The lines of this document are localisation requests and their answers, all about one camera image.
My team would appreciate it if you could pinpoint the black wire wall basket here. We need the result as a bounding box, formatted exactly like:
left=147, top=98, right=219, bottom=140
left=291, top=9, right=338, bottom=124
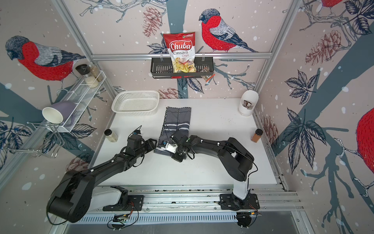
left=151, top=57, right=214, bottom=79

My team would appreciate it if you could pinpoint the glass jar on shelf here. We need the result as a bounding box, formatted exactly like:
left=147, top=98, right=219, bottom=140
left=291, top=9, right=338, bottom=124
left=89, top=63, right=103, bottom=82

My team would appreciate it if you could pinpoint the white plastic mesh basket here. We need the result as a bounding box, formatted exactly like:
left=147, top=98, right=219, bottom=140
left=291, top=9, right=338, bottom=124
left=111, top=90, right=160, bottom=117

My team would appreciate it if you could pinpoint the grey plaid pillowcase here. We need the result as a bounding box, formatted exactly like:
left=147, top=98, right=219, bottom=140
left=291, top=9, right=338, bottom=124
left=154, top=107, right=191, bottom=157

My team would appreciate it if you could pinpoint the small white spice jar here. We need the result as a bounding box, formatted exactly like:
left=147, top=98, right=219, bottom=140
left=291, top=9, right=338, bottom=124
left=104, top=129, right=118, bottom=143

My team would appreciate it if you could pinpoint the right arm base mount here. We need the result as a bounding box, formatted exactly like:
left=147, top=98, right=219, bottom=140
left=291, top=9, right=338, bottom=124
left=218, top=193, right=260, bottom=211

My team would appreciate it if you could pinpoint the white wire wall shelf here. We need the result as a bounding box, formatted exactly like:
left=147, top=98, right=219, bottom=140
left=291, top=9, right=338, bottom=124
left=57, top=71, right=107, bottom=133

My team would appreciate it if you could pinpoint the purple white cup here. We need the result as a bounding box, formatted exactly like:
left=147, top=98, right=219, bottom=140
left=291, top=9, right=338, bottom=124
left=42, top=101, right=76, bottom=124

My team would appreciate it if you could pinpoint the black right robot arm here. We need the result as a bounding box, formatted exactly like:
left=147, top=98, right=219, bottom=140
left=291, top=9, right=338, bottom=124
left=161, top=130, right=254, bottom=200

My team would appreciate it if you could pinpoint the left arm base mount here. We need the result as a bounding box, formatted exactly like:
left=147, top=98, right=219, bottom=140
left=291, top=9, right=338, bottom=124
left=103, top=186, right=144, bottom=212

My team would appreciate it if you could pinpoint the red Chuba chips bag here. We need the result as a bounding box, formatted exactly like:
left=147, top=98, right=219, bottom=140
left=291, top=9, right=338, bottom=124
left=164, top=32, right=196, bottom=73

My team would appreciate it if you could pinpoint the orange spice jar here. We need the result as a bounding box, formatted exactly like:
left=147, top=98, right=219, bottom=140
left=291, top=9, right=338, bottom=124
left=251, top=129, right=264, bottom=143

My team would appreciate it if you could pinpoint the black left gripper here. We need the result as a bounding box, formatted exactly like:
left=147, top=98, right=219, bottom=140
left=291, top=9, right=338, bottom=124
left=135, top=137, right=158, bottom=159

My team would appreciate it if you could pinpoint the aluminium rail base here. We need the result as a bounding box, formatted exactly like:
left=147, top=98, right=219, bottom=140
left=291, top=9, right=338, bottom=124
left=48, top=184, right=315, bottom=234

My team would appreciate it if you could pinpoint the black lid spice jar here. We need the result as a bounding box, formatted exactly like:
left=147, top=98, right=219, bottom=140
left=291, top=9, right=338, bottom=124
left=76, top=64, right=99, bottom=88

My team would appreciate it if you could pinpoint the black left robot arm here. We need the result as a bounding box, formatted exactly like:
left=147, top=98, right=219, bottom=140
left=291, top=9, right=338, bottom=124
left=46, top=135, right=157, bottom=223

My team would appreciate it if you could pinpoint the white cylindrical container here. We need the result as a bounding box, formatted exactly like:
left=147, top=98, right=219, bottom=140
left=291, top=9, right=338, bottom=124
left=238, top=90, right=259, bottom=116

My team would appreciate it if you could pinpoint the chrome wire cup holder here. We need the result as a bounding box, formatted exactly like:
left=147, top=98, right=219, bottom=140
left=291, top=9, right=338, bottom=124
left=1, top=121, right=66, bottom=159

